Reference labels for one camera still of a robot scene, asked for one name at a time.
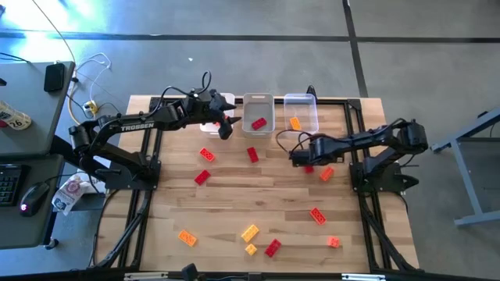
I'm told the yellow two-by-four block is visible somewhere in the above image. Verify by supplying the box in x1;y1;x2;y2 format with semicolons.
240;223;260;244

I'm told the yellow plug cable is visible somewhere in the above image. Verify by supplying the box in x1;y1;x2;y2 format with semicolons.
66;93;98;129

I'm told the black computer mouse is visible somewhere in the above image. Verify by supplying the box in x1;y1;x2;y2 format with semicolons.
20;181;51;218

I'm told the silver metal bracket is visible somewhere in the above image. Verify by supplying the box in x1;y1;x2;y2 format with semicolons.
123;272;169;281
341;273;387;281

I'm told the white plastic bin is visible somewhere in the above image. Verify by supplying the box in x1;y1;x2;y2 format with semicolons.
199;92;236;139

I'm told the white labelled bottle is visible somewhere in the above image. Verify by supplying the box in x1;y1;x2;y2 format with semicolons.
0;100;32;131

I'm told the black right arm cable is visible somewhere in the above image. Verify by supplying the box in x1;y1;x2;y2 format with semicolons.
275;128;325;158

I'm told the black keyboard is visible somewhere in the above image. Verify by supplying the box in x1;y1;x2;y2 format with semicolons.
0;163;25;208

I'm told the grey-blue table stand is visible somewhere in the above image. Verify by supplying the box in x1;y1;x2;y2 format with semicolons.
429;108;500;228

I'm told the black phone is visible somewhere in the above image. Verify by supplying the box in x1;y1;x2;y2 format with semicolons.
43;62;66;93

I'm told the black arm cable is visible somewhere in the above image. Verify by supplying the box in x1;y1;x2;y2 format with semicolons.
154;69;214;118
275;128;325;158

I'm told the grey desk top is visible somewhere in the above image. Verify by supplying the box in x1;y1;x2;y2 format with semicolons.
0;61;76;157

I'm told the dark desk top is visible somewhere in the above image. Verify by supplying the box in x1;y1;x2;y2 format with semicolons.
0;153;66;251

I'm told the white snack bag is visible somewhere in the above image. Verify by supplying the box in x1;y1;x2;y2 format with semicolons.
51;174;93;216

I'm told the black metal table frame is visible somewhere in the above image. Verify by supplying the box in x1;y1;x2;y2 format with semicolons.
93;95;422;274

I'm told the small black object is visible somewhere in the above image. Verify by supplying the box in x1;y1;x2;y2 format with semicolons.
181;263;200;281

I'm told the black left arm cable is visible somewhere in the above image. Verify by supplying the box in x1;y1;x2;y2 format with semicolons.
154;69;214;118

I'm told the clear plastic bin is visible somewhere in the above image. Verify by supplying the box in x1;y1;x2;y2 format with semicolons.
283;93;320;137

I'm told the grey plastic bin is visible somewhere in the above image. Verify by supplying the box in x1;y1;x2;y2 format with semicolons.
241;92;276;138

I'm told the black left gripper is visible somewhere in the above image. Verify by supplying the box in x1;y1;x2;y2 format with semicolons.
181;88;243;141

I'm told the white cable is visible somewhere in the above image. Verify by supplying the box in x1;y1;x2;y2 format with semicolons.
73;52;113;103

